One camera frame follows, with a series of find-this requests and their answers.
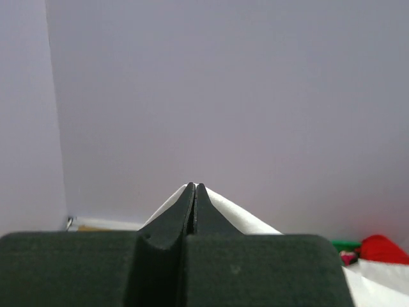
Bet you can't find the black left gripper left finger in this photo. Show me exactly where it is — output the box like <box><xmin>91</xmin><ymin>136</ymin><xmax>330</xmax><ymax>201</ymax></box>
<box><xmin>1</xmin><ymin>184</ymin><xmax>195</xmax><ymax>306</ymax></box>

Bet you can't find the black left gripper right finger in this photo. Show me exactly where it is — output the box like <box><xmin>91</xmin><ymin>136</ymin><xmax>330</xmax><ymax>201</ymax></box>
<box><xmin>181</xmin><ymin>184</ymin><xmax>353</xmax><ymax>306</ymax></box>

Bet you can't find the white t shirt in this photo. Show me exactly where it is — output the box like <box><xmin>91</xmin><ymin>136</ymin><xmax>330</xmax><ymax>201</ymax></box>
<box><xmin>143</xmin><ymin>183</ymin><xmax>408</xmax><ymax>306</ymax></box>

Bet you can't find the green plastic bin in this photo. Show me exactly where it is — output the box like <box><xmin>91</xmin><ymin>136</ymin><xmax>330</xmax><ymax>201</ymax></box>
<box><xmin>332</xmin><ymin>240</ymin><xmax>362</xmax><ymax>257</ymax></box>

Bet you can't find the pink t shirt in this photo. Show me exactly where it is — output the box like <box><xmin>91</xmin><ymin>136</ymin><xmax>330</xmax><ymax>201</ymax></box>
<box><xmin>339</xmin><ymin>251</ymin><xmax>359</xmax><ymax>267</ymax></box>

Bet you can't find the red t shirt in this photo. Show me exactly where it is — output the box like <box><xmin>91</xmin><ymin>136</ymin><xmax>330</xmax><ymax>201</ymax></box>
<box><xmin>355</xmin><ymin>235</ymin><xmax>408</xmax><ymax>265</ymax></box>

